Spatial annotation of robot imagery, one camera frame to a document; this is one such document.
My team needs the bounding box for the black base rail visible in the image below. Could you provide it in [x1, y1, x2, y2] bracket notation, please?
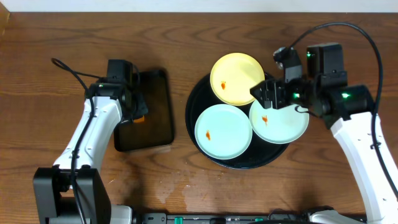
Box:
[132, 213, 308, 224]

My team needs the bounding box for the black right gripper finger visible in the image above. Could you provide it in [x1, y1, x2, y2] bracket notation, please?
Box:
[250, 90, 271, 108]
[250, 80, 267, 92]

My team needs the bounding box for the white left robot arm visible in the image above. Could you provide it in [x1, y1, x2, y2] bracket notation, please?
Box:
[33, 59, 148, 223]

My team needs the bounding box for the black round tray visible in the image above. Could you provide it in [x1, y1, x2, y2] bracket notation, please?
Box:
[185, 75, 289, 169]

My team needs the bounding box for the light green plate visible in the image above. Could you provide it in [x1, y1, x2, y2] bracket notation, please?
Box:
[194, 104, 252, 160]
[249, 101, 309, 144]

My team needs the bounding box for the yellow plate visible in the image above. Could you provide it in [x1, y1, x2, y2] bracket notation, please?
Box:
[210, 53, 265, 106]

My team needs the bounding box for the black rectangular water tray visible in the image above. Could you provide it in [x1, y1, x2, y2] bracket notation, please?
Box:
[114, 70, 175, 152]

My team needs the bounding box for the orange green sponge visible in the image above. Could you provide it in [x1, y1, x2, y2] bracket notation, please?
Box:
[133, 116, 145, 123]

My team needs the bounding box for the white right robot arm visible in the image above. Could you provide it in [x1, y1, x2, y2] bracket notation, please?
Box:
[250, 43, 397, 223]

